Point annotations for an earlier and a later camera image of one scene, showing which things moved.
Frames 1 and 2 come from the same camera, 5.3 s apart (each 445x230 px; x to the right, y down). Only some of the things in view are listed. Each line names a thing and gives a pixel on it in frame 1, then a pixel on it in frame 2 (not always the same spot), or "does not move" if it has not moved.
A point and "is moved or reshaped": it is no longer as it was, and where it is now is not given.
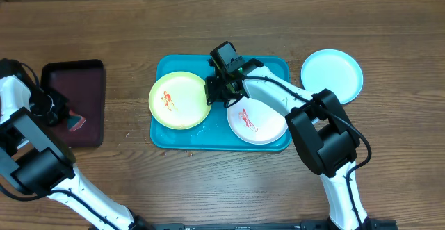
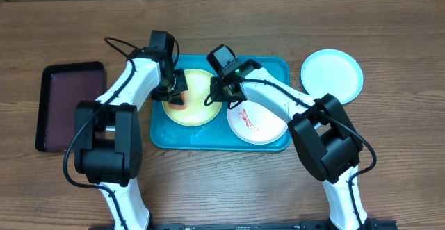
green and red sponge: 74,121 to 179,106
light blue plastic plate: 334,69 does not move
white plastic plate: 252,123 does not move
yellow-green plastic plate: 178,100 is moved or reshaped
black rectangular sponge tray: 81,83 does not move
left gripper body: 49,105 to 170,87
